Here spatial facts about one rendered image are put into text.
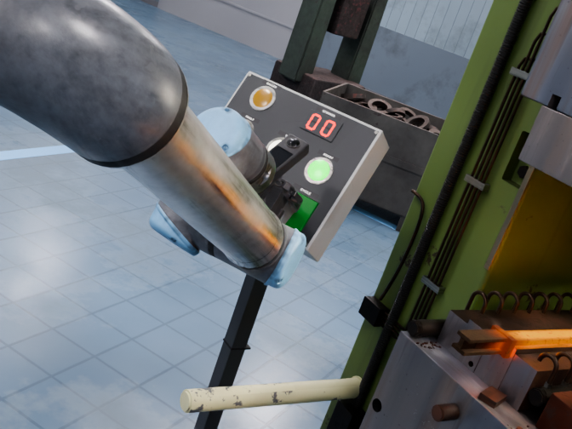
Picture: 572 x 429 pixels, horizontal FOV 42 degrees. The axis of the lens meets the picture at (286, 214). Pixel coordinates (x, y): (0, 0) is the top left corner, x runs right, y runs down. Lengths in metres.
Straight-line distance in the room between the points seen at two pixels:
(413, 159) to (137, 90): 4.38
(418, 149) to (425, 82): 5.20
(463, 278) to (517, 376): 0.32
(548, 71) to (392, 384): 0.60
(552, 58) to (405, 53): 8.90
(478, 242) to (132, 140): 1.01
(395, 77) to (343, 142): 8.72
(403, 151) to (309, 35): 2.15
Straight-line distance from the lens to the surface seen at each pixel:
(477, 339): 1.22
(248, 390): 1.56
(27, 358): 2.63
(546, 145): 1.27
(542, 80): 1.30
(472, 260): 1.52
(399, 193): 4.98
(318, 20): 6.76
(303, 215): 1.46
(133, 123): 0.60
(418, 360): 1.35
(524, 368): 1.28
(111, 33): 0.59
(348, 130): 1.51
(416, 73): 10.12
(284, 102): 1.58
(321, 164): 1.49
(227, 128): 1.13
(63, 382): 2.56
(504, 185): 1.49
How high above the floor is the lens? 1.47
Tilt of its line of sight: 19 degrees down
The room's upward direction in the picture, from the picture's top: 19 degrees clockwise
